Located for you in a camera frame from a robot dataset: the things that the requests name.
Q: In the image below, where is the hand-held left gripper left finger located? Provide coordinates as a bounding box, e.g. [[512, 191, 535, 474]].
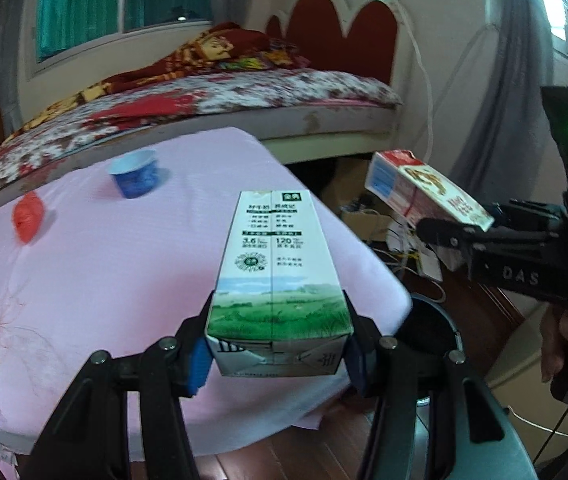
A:
[[18, 290, 215, 480]]

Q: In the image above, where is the red yellow printed blanket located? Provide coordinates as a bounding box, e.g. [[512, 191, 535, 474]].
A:
[[4, 21, 271, 137]]

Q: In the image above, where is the black cable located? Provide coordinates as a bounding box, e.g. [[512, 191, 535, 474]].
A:
[[533, 394, 568, 467]]

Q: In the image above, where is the red plastic bag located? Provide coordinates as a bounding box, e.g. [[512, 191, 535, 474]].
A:
[[12, 189, 45, 244]]

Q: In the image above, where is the grey curtain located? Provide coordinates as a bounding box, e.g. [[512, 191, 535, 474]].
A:
[[450, 0, 567, 192], [0, 0, 40, 132]]

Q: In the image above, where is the green white milk carton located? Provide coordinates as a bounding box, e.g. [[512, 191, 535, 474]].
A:
[[205, 190, 356, 378]]

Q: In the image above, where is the pink floral tablecloth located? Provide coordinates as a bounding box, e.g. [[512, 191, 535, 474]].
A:
[[0, 126, 413, 480]]

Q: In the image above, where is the white framed window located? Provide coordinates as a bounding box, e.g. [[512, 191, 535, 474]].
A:
[[32, 0, 215, 65]]

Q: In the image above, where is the dark grey trash bin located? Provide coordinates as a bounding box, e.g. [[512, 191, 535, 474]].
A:
[[394, 292, 540, 480]]

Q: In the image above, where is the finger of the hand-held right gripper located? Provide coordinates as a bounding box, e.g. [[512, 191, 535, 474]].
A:
[[416, 216, 496, 257], [484, 199, 567, 228]]

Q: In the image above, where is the white cable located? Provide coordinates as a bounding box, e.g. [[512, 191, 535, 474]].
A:
[[364, 0, 436, 162]]

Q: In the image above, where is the blue paper cup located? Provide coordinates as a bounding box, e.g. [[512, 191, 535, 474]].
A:
[[108, 149, 161, 199]]

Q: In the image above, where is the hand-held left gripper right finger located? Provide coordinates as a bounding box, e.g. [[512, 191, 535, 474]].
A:
[[341, 290, 515, 480]]

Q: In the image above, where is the colourful pillow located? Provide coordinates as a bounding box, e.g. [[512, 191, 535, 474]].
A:
[[213, 39, 311, 72]]

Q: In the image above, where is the red floral bedsheet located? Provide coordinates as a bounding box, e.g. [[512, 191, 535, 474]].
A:
[[0, 67, 403, 211]]

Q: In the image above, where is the red heart-shaped headboard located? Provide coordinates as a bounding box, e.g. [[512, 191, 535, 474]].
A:
[[264, 0, 399, 92]]

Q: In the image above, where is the bed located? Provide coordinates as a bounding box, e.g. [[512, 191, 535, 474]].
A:
[[0, 67, 403, 221]]

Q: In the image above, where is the red white cardboard box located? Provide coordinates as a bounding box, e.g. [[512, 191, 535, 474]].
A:
[[364, 149, 495, 234]]

